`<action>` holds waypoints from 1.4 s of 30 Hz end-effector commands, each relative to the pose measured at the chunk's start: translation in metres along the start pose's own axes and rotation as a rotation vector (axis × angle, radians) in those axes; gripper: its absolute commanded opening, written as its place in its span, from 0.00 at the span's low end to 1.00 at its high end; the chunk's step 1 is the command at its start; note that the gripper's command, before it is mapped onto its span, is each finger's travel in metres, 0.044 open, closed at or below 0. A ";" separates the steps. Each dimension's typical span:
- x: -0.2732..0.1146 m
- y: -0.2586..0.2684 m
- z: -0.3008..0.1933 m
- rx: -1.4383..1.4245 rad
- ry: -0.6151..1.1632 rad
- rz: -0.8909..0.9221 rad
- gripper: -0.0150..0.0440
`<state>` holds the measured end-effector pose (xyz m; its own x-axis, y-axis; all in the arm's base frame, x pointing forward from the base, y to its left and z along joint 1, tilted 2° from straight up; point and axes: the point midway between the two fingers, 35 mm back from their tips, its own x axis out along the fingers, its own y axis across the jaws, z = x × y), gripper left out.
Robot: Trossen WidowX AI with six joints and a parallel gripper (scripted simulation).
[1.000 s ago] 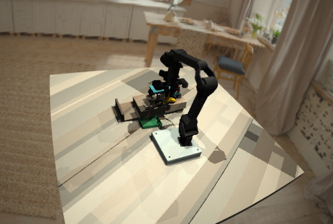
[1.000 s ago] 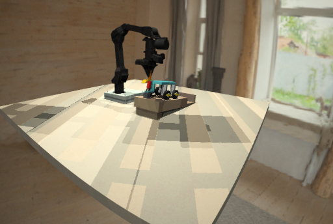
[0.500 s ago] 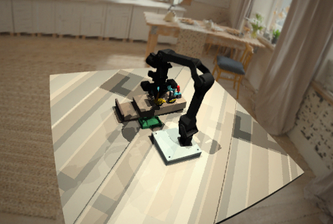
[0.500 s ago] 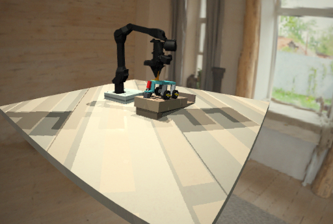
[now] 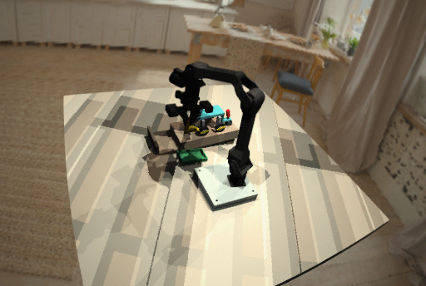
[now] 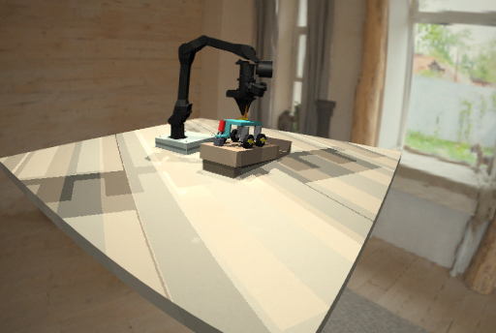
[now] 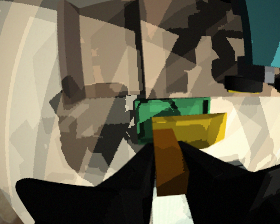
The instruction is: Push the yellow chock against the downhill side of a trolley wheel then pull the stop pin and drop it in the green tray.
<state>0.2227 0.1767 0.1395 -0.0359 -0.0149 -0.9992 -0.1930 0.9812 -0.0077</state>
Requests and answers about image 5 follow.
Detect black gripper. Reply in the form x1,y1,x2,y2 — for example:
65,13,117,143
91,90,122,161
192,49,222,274
166,91,214,126

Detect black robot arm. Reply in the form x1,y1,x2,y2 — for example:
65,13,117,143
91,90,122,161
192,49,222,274
169,61,265,187

